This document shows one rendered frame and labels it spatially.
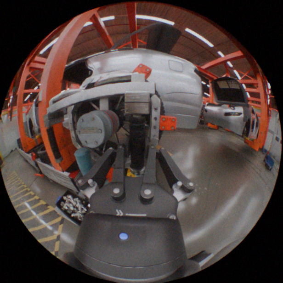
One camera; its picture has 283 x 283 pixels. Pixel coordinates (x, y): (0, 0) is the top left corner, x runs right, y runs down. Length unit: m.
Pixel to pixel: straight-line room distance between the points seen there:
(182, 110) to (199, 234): 1.33
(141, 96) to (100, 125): 0.16
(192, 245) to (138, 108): 1.09
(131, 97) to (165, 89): 0.73
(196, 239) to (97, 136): 1.14
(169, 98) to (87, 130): 0.77
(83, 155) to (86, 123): 0.17
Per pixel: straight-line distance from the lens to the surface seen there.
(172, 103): 0.88
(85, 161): 0.43
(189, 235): 1.03
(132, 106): 0.17
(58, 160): 0.40
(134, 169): 0.22
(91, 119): 0.28
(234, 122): 2.52
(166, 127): 0.41
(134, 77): 0.21
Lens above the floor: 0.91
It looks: 22 degrees down
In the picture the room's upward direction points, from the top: straight up
